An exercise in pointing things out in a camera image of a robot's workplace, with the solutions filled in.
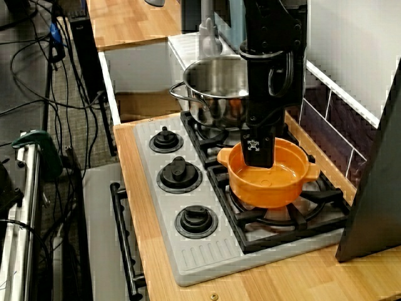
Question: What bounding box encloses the brown cardboard sheet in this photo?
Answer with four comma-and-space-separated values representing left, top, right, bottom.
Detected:
115, 91, 183, 124

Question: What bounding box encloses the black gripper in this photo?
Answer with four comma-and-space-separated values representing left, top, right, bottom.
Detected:
240, 46, 306, 169

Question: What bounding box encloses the grey toy faucet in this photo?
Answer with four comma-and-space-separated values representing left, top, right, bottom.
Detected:
198, 0, 224, 59

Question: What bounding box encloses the black computer tower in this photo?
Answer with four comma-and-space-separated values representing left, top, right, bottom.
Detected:
68, 11, 107, 104

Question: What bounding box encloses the white oven door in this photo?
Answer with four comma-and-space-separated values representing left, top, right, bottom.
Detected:
81, 162, 148, 301

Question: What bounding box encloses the grey stove top panel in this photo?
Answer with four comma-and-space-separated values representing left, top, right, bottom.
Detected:
133, 113, 349, 288

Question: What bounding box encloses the black burner grate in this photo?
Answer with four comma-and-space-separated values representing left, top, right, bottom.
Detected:
206, 153, 353, 255
180, 108, 301, 169

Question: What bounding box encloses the black cable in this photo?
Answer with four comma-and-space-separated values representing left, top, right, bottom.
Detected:
0, 218, 53, 277
0, 89, 106, 115

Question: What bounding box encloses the stainless steel pot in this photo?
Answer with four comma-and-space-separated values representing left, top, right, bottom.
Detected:
169, 55, 251, 129

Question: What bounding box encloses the orange plastic toy pot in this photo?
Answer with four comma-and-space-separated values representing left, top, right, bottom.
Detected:
217, 137, 321, 209

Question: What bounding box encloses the teal toy box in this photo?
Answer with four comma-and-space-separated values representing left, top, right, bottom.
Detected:
214, 0, 248, 53

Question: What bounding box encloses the black slanted board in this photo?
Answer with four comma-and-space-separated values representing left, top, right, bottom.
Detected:
335, 56, 401, 263

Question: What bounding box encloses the dark grey box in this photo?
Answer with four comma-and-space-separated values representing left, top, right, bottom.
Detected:
180, 0, 201, 32

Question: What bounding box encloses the blue cable plug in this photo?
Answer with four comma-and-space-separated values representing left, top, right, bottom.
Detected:
49, 21, 66, 48

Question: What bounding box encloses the white toy sink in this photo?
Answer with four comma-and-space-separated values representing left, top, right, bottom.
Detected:
98, 31, 242, 127

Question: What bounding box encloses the aluminium frame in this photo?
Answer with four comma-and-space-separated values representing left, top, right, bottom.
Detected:
0, 133, 42, 301

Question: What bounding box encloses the dark tiled backsplash panel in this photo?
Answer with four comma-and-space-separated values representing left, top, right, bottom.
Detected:
297, 59, 382, 197

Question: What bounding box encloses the black equipment block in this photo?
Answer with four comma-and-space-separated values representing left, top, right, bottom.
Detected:
0, 158, 25, 216

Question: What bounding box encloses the black stove knob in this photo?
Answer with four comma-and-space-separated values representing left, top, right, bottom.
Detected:
156, 156, 204, 194
148, 125, 185, 154
174, 204, 219, 240

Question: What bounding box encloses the black oven door handle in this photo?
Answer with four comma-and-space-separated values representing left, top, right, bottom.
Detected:
109, 182, 147, 297

